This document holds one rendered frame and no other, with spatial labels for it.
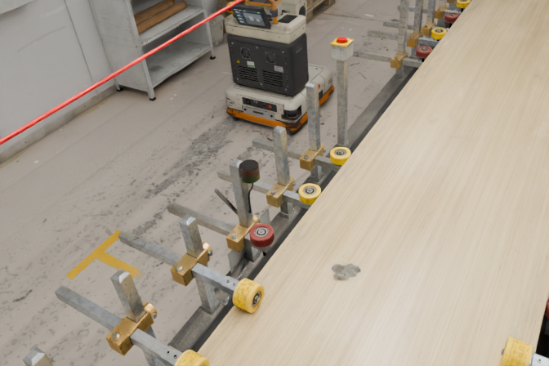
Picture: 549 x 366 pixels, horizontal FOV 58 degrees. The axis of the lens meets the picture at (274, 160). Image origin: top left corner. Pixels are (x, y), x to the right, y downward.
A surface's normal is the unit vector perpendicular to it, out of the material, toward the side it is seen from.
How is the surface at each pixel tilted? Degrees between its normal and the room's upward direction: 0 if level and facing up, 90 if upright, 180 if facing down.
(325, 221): 0
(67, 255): 0
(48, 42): 90
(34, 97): 90
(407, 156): 0
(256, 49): 90
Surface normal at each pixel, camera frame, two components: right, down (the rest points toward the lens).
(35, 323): -0.09, -0.80
